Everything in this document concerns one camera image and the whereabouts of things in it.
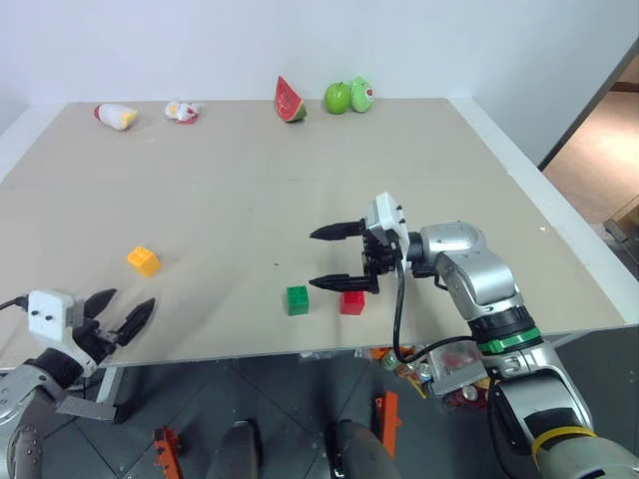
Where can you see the green toy fruit with sticker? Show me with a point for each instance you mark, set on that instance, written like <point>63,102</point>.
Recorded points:
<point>362,95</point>

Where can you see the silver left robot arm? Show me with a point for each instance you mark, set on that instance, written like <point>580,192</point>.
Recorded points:
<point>25,414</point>

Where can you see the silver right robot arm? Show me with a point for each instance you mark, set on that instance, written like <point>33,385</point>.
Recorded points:
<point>479,269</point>

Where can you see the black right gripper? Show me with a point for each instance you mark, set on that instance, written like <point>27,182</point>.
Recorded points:
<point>375,259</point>

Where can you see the green toy brick cube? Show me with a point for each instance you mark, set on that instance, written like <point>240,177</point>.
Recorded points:
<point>298,302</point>

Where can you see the grey metal bracket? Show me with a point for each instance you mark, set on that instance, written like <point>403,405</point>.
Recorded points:
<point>87,409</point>

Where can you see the toy watermelon slice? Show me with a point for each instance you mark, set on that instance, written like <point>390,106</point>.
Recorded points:
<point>288,102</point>

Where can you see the yellow toy brick cube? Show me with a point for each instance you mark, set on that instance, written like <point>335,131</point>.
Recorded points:
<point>145,262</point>

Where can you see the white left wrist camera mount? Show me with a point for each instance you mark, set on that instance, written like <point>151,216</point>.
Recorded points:
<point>47,314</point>

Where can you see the white table leg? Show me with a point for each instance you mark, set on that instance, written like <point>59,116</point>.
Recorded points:
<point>106,385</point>

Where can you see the green toy apple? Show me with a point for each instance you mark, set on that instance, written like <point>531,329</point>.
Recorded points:
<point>338,98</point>

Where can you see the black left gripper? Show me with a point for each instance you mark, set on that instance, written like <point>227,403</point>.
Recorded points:
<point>95,341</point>

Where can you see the white and yellow toy bottle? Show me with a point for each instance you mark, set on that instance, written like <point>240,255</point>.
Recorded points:
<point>115,116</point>

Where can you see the red toy brick cube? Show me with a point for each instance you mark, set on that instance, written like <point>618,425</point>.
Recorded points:
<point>352,303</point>

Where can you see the clear plastic bin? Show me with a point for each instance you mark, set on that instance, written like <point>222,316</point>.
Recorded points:
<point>456,366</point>

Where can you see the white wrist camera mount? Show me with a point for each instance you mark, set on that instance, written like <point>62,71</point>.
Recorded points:
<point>387,212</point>
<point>47,314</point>

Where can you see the dark rounded shape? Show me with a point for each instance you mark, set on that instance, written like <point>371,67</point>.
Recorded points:
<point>234,454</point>
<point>359,451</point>

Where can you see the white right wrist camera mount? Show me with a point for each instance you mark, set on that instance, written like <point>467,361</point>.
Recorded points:
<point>387,212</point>

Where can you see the orange clamp tool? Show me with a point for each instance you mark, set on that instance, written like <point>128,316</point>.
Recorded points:
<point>389,424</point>
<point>167,451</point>

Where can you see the white and red crumpled toy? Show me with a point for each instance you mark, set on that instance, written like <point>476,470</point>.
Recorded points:
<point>181,112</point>

